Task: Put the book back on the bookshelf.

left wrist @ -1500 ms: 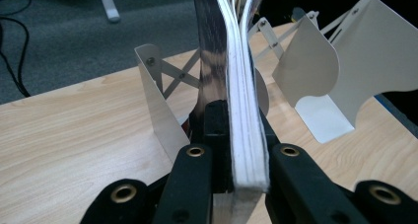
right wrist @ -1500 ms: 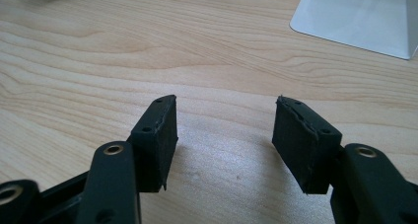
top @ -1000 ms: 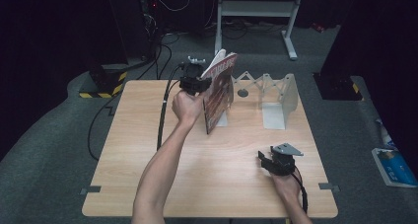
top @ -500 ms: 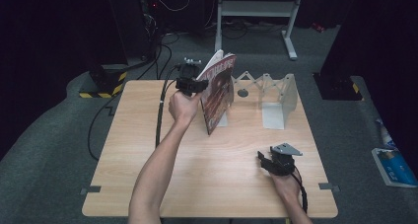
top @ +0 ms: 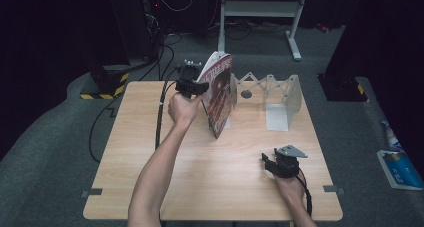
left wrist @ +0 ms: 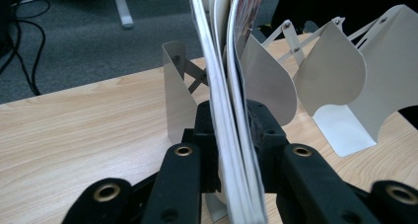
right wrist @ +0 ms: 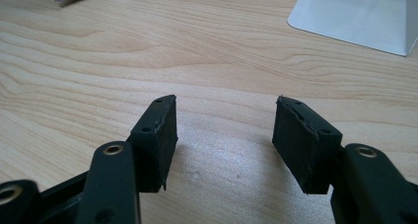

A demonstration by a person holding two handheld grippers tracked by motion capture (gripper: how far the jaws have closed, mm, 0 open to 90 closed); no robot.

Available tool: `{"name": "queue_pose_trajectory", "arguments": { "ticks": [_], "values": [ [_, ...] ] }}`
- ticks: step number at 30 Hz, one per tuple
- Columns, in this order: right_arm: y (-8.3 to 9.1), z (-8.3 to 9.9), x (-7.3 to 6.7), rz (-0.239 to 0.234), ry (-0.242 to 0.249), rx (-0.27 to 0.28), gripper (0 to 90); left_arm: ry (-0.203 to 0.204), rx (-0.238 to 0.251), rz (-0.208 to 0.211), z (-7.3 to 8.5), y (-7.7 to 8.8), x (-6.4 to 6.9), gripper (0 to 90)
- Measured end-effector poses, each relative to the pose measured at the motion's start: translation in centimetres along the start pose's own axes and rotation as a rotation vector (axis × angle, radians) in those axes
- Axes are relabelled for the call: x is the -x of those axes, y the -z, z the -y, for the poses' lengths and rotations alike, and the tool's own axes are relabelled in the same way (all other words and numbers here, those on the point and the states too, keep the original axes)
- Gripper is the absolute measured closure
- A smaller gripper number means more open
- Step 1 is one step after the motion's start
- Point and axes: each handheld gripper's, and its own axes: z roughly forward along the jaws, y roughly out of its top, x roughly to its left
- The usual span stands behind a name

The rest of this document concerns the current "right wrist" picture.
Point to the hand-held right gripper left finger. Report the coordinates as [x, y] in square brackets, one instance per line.
[154, 151]

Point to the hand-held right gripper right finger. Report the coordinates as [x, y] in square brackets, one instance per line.
[305, 148]

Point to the grey expandable bookend rack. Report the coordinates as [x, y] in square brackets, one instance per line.
[348, 16]

